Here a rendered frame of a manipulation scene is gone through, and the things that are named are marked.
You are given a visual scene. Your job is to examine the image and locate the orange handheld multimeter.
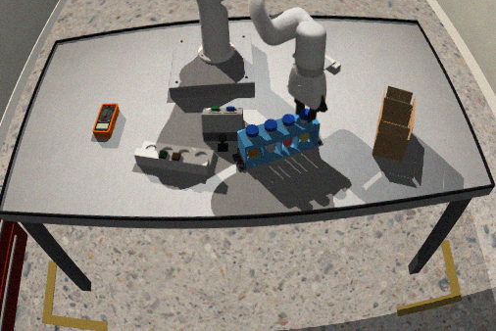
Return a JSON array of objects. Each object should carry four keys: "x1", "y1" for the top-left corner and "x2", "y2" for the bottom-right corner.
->
[{"x1": 93, "y1": 104, "x2": 120, "y2": 138}]

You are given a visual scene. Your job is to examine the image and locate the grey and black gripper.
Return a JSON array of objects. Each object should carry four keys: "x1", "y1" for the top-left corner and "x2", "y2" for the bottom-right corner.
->
[{"x1": 288, "y1": 64, "x2": 328, "y2": 123}]

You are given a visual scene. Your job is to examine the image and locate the black table edge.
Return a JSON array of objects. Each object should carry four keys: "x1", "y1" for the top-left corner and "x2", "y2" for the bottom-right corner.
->
[{"x1": 0, "y1": 15, "x2": 495, "y2": 221}]

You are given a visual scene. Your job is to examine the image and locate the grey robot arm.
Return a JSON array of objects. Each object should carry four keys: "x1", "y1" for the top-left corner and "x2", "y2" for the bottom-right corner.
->
[{"x1": 196, "y1": 0, "x2": 341, "y2": 78}]

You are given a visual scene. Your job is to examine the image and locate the blue tube rack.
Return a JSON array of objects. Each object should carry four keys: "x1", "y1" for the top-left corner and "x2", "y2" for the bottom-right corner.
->
[{"x1": 237, "y1": 115, "x2": 321, "y2": 169}]

